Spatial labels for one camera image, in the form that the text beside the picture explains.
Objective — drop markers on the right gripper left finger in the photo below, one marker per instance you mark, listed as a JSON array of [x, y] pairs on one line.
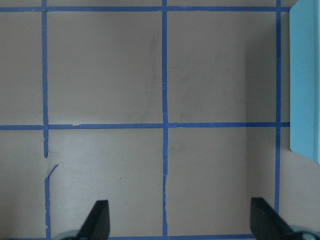
[[97, 224]]

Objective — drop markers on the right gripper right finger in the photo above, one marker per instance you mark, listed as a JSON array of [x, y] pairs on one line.
[[265, 223]]

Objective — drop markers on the light blue plastic bin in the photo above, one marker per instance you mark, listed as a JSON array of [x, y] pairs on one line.
[[304, 39]]

